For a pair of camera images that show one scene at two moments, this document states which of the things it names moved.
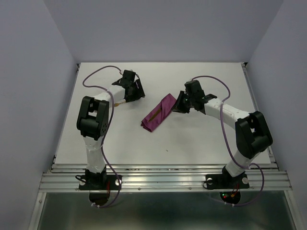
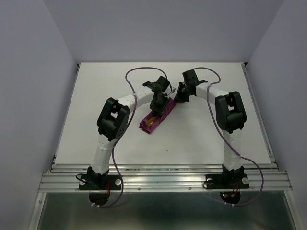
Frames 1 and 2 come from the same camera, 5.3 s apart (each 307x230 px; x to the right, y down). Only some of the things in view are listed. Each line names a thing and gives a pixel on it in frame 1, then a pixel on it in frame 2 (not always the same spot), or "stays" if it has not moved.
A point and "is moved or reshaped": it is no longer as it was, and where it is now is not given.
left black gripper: x=139 y=93 → x=159 y=109
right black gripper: x=177 y=106 → x=178 y=97
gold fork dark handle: x=117 y=104 is moved or reshaped
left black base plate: x=100 y=182 stays
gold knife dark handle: x=153 y=116 is moved or reshaped
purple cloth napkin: x=159 y=114 stays
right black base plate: x=227 y=181 stays
